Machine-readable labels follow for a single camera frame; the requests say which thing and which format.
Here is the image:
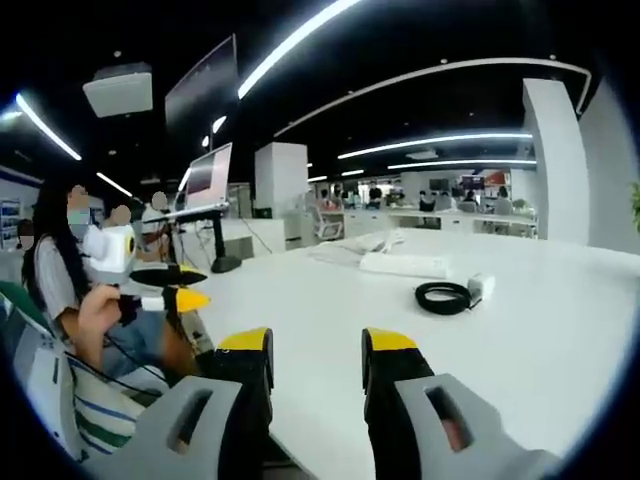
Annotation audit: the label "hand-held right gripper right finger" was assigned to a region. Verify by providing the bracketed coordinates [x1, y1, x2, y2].
[361, 327, 564, 480]

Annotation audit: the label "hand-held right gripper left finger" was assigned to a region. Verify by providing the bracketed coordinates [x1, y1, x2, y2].
[82, 327, 275, 480]

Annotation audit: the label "white charger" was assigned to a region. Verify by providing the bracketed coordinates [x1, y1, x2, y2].
[466, 272, 497, 307]

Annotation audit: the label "white power strip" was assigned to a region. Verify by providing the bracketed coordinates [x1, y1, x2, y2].
[358, 251, 450, 280]

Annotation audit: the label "short ceiling light strip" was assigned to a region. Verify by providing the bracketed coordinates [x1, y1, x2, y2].
[94, 171, 134, 199]

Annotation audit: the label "white desk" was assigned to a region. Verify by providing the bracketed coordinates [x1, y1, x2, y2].
[164, 227, 640, 480]

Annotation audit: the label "long ceiling light strip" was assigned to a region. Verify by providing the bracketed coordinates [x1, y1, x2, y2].
[14, 91, 84, 162]
[236, 0, 364, 100]
[336, 131, 535, 161]
[386, 158, 537, 171]

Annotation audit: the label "person's left hand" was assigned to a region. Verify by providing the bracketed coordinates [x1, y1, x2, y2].
[77, 284, 125, 364]

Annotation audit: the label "black laptop stand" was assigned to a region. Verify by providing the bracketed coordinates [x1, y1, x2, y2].
[208, 209, 244, 274]

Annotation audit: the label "person's legs in jeans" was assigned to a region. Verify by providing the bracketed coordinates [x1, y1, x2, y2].
[102, 312, 216, 379]

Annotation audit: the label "silver laptop on stand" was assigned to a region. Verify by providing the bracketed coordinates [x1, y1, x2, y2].
[164, 141, 235, 221]

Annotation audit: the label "white and grey seat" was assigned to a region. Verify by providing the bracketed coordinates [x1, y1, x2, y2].
[0, 279, 89, 464]

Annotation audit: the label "white square pillar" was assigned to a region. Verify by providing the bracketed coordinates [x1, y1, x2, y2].
[254, 141, 310, 219]

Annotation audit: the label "white ceiling unit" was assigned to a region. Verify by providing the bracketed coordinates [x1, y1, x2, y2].
[81, 61, 154, 119]

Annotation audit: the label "white office chair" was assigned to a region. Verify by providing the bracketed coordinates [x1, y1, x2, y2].
[316, 205, 347, 239]

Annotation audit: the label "large dark hanging screen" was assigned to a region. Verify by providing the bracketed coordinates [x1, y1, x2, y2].
[164, 33, 239, 147]

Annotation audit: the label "white background counter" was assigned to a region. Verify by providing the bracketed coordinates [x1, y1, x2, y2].
[343, 206, 540, 237]

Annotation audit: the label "group of distant people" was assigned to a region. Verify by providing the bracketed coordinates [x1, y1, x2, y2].
[319, 179, 516, 216]

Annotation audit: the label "wide white pillar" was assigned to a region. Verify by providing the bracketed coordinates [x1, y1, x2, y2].
[521, 76, 592, 246]

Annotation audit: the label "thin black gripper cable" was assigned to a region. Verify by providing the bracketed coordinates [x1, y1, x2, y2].
[102, 334, 174, 396]

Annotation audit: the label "black coiled cable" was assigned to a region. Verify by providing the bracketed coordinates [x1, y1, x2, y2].
[414, 280, 475, 316]

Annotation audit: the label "white power strip cord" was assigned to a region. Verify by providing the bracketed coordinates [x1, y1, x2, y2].
[307, 228, 407, 267]

